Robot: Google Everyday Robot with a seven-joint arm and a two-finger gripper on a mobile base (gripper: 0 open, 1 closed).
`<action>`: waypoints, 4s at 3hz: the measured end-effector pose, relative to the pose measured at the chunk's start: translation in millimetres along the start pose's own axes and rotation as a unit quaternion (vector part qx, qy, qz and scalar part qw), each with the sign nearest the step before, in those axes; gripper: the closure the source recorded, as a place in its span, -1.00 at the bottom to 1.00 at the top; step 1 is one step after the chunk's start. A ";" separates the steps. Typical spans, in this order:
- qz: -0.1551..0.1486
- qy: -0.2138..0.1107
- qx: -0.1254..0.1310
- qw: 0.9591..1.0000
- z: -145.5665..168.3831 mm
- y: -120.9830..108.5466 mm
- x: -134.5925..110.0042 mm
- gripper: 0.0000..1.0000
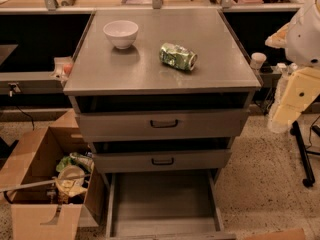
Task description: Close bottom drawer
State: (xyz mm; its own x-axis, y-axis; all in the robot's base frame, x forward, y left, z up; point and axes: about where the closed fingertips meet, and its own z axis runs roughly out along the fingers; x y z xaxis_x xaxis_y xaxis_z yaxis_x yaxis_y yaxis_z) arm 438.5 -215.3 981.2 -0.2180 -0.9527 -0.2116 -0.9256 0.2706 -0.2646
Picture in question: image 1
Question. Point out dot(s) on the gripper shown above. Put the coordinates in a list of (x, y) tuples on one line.
[(304, 39)]

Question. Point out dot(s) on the grey bottom drawer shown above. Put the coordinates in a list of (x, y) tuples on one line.
[(172, 205)]

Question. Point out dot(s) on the grey drawer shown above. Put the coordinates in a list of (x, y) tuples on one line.
[(161, 161), (161, 125), (172, 205)]

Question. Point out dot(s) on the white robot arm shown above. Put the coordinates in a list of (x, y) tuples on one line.
[(300, 38)]

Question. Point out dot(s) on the grey middle drawer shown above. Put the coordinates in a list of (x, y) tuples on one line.
[(161, 161)]

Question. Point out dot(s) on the grey top drawer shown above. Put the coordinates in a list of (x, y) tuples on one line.
[(161, 125)]

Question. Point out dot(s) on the black stand leg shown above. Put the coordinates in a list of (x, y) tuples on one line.
[(309, 179)]

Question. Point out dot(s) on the white round-top bottle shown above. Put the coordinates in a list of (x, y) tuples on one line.
[(257, 60)]

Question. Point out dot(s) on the crushed green soda can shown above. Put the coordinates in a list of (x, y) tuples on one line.
[(177, 57)]

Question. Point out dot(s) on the white ceramic bowl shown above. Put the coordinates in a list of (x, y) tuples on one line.
[(121, 33)]

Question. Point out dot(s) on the clear bag with orange object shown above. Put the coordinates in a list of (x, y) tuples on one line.
[(62, 68)]

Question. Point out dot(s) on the green plastic bag in box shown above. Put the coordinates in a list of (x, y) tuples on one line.
[(84, 161)]

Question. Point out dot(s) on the white plate in box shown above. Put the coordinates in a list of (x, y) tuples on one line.
[(72, 172)]

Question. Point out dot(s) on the open cardboard box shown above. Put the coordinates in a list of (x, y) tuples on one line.
[(36, 216)]

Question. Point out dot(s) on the grey metal rod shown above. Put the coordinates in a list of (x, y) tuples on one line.
[(41, 183)]

